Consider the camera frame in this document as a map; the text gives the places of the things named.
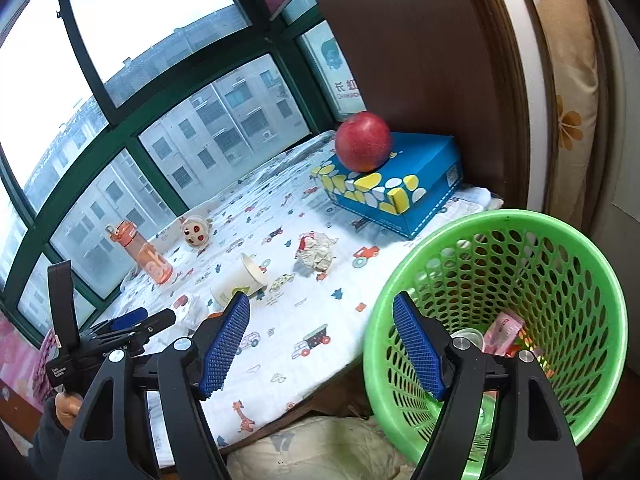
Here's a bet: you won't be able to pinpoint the green plastic basket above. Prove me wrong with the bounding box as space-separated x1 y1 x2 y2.
362 209 628 480

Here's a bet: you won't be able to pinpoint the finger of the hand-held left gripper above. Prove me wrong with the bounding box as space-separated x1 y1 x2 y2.
90 309 149 336
90 308 177 356

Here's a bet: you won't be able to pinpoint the brown wooden cabinet panel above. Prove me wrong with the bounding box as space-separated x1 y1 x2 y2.
292 0 551 216

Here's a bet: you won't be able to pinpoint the printed cartoon blanket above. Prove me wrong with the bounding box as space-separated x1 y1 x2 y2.
120 130 506 466

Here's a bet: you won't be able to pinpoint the jelly cup with printed lid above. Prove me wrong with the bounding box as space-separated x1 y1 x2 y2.
171 294 201 333

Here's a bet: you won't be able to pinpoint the blue patterned tissue box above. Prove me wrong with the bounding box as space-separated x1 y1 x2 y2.
311 132 463 240

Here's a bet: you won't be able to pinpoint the red foil wrapper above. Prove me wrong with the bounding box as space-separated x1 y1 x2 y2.
505 330 543 361

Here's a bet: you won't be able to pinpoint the person's left hand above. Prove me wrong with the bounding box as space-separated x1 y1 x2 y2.
55 391 85 431

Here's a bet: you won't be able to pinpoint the person's left forearm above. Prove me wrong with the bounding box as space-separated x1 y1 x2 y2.
27 397 76 476

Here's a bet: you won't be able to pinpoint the beige quilt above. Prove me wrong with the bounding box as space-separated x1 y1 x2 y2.
227 412 416 480

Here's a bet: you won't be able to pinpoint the orange water bottle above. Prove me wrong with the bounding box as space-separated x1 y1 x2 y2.
105 220 174 285

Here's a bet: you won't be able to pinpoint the beige round toy red spots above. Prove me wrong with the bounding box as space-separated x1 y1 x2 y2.
181 215 210 248

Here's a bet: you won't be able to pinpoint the pink foil wrapper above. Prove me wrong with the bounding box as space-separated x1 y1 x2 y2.
482 310 526 356

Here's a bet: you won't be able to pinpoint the red apple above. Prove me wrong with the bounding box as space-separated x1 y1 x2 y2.
335 111 392 173

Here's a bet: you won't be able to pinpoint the paper ball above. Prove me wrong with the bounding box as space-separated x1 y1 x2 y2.
295 231 335 273

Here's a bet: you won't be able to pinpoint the pink patterned cloth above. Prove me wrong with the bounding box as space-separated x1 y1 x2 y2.
0 310 56 411

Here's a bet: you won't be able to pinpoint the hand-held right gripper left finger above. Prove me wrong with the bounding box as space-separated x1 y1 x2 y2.
60 291 251 480

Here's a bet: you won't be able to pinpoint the beige floral curtain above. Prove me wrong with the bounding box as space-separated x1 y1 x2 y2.
515 0 616 221

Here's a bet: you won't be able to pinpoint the green window frame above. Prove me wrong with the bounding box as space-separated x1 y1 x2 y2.
0 0 368 351

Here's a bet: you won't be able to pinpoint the white paper cup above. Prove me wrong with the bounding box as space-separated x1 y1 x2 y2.
211 252 268 308

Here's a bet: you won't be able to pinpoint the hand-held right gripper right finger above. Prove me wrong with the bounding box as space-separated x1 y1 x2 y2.
392 292 586 480

